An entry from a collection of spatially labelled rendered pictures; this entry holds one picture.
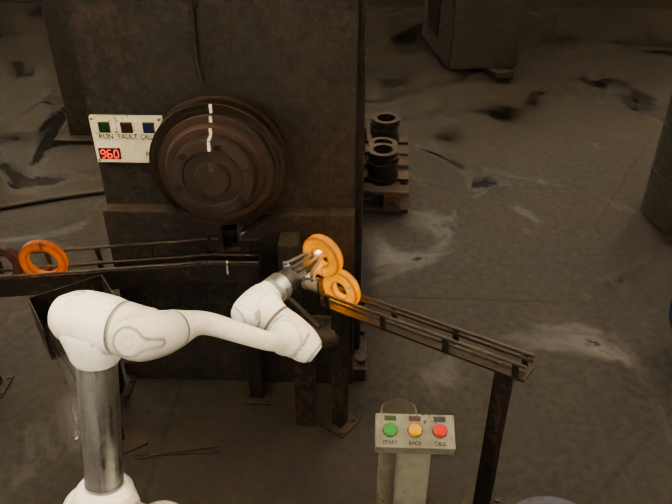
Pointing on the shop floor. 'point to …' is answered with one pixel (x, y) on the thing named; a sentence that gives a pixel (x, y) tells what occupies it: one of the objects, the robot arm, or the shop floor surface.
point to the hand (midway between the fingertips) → (322, 251)
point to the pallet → (385, 164)
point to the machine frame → (146, 39)
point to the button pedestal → (413, 452)
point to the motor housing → (304, 381)
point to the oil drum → (661, 180)
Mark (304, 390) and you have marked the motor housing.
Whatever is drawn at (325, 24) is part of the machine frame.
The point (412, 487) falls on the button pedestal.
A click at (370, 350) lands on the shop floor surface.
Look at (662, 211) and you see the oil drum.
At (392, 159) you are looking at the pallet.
